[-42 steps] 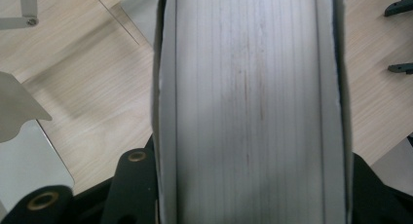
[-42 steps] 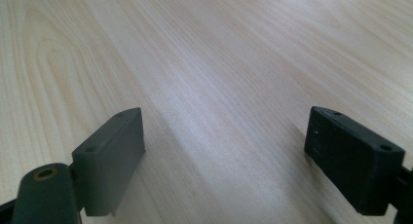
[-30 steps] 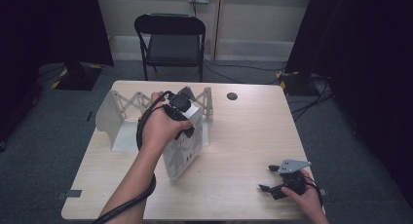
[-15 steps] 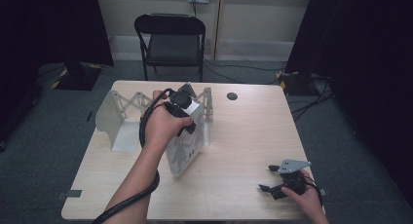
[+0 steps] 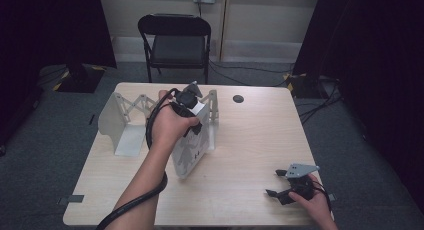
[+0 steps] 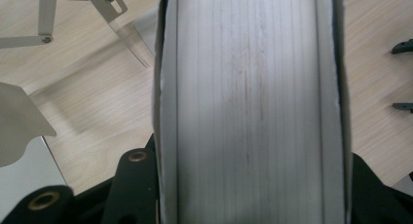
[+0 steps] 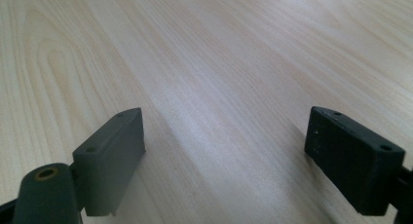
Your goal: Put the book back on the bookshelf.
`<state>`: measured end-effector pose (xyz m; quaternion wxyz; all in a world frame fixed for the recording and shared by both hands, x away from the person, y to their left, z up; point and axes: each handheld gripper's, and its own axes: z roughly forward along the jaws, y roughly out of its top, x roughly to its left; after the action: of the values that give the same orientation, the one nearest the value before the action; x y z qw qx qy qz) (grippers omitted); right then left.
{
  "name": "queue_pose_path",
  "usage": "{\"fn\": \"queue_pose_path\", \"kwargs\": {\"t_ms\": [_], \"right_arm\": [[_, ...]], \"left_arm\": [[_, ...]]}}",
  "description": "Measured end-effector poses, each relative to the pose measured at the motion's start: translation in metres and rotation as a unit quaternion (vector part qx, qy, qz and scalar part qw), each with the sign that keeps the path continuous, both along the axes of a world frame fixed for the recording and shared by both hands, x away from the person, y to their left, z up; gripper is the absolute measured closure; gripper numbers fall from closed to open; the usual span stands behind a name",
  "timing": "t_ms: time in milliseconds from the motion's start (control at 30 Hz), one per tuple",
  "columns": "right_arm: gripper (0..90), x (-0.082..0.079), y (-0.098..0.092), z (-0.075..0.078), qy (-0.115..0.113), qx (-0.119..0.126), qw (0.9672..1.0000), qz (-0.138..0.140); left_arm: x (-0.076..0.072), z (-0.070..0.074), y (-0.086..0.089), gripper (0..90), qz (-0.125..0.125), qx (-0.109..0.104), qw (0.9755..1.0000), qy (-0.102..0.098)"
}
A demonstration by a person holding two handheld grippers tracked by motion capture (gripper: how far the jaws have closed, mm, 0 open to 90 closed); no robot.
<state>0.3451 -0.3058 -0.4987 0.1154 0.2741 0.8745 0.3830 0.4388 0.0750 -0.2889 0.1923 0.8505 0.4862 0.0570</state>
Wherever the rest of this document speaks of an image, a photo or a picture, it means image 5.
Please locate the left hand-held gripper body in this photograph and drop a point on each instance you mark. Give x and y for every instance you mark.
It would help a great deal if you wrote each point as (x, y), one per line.
(185, 98)

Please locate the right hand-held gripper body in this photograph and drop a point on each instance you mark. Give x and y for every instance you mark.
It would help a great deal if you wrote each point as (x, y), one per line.
(301, 186)

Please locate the white book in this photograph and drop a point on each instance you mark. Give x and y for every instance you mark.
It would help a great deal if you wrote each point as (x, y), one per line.
(191, 153)

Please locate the white expandable metal book rack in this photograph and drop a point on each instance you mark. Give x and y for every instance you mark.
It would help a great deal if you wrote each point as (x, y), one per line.
(111, 123)

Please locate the person's right hand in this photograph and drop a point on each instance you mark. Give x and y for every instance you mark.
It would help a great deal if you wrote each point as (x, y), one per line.
(318, 206)

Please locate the person's left hand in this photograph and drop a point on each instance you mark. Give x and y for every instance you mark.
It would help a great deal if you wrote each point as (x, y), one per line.
(168, 126)

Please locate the small grey tape piece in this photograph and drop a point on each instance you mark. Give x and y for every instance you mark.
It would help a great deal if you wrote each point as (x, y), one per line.
(332, 197)

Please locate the black folding chair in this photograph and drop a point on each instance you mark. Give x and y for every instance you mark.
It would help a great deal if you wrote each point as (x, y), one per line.
(176, 50)

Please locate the black table grommet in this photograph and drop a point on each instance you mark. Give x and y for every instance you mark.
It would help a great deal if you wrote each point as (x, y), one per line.
(238, 98)

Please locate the stand base with yellow tape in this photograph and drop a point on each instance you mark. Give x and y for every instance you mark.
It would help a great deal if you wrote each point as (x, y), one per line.
(301, 86)

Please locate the black stand base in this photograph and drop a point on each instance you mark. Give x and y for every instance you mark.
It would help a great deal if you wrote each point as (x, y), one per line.
(81, 80)

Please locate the grey tape strip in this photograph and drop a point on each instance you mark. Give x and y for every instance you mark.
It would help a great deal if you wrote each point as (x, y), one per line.
(74, 199)

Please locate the dark curtain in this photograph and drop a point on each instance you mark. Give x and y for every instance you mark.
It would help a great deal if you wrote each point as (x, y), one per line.
(40, 30)
(376, 56)

